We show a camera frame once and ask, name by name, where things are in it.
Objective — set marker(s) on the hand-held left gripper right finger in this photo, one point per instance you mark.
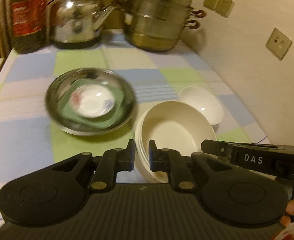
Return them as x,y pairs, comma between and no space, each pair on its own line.
152,155

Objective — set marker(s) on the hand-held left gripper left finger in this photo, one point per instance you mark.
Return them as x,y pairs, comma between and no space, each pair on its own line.
130,155

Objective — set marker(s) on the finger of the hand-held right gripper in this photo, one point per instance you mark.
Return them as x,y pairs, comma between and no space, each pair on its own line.
215,150

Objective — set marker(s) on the cream plastic bowl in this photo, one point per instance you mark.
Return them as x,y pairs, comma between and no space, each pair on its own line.
167,130

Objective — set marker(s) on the white ceramic bowl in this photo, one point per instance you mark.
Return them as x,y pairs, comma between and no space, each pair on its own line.
202,102

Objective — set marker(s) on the small floral white plate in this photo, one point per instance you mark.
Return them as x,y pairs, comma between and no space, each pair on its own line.
91,102

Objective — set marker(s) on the green square plate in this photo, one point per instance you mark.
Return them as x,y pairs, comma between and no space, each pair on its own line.
66,110

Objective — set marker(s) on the wide stainless steel bowl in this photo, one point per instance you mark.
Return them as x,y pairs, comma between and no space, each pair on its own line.
59,92

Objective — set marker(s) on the red and white cloth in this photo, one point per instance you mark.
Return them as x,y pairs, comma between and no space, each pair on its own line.
292,232

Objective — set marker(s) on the checked pastel tablecloth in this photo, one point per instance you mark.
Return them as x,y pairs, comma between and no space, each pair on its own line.
24,142

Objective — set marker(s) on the stainless steel steamer pot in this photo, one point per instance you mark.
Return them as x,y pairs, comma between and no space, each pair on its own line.
157,25

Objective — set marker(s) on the stainless steel kettle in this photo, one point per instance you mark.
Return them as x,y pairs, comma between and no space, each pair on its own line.
74,22

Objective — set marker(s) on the dark oil bottle red label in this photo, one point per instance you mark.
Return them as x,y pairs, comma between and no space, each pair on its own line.
28,17

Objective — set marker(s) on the beige wall socket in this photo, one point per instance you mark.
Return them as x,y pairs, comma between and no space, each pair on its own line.
279,43
211,0
225,7

